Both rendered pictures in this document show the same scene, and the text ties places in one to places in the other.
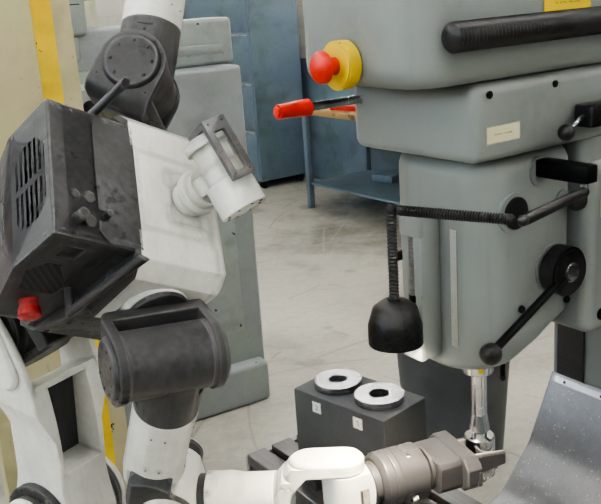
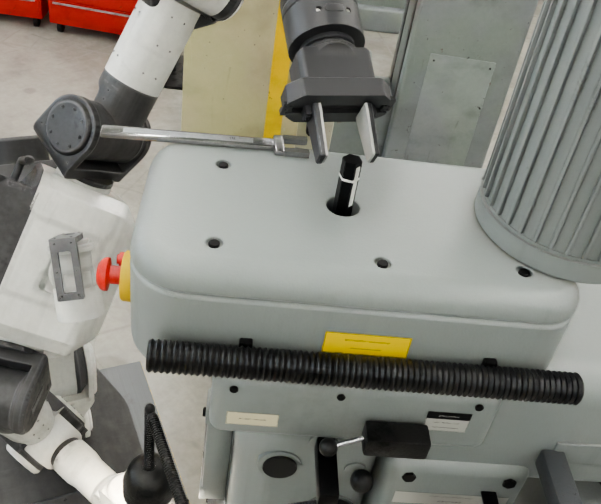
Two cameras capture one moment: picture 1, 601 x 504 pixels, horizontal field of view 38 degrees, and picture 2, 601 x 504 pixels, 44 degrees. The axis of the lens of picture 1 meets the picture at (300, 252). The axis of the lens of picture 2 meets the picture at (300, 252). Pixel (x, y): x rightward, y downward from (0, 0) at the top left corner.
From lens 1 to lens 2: 0.94 m
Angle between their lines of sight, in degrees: 32
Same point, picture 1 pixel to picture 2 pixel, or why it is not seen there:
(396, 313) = (135, 482)
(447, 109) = not seen: hidden behind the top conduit
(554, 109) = (336, 415)
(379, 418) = not seen: hidden behind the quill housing
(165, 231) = (24, 297)
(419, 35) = (142, 324)
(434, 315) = (217, 475)
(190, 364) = not seen: outside the picture
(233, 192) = (61, 307)
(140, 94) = (63, 162)
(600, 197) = (397, 488)
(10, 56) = not seen: outside the picture
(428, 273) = (214, 448)
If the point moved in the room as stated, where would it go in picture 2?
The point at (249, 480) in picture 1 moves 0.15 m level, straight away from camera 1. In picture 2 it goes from (85, 471) to (137, 415)
